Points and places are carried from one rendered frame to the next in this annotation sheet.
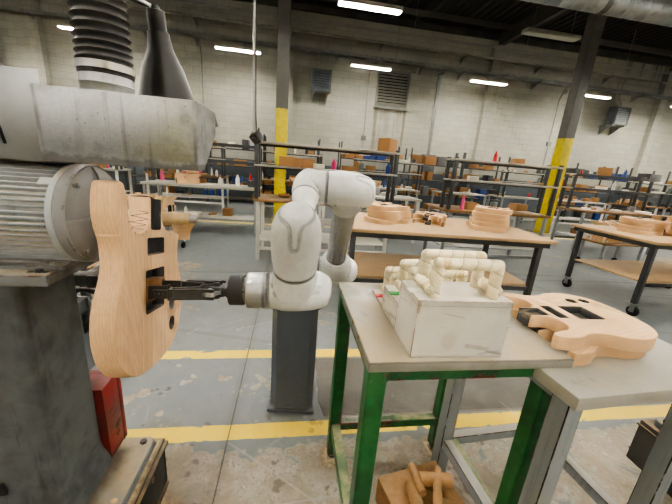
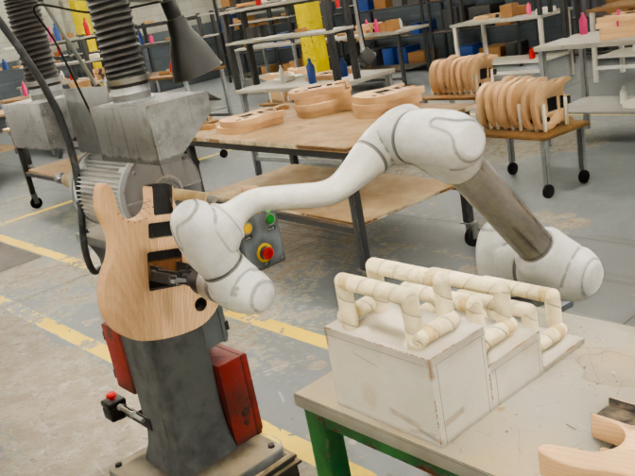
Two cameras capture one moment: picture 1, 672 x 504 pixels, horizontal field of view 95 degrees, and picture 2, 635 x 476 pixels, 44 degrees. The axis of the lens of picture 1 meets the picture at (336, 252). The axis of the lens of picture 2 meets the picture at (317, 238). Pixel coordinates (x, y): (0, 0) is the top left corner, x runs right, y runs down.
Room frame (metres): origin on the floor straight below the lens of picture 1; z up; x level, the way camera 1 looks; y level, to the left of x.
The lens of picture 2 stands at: (0.07, -1.43, 1.71)
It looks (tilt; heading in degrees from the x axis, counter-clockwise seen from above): 17 degrees down; 60
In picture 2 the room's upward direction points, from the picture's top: 11 degrees counter-clockwise
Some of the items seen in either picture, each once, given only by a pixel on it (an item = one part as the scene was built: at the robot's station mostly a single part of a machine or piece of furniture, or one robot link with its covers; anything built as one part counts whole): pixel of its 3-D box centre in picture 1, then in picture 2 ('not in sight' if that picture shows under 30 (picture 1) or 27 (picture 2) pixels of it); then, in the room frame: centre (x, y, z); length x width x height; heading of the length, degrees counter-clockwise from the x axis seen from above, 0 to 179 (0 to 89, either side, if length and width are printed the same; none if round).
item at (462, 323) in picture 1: (449, 317); (406, 366); (0.83, -0.35, 1.02); 0.27 x 0.15 x 0.17; 99
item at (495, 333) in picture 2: not in sight; (496, 332); (0.99, -0.42, 1.04); 0.11 x 0.03 x 0.03; 9
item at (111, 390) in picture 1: (79, 407); (219, 382); (0.92, 0.90, 0.49); 0.25 x 0.12 x 0.37; 99
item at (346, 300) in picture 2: (436, 280); (346, 303); (0.77, -0.27, 1.15); 0.03 x 0.03 x 0.09
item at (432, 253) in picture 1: (454, 255); (405, 272); (0.86, -0.34, 1.20); 0.20 x 0.03 x 0.03; 98
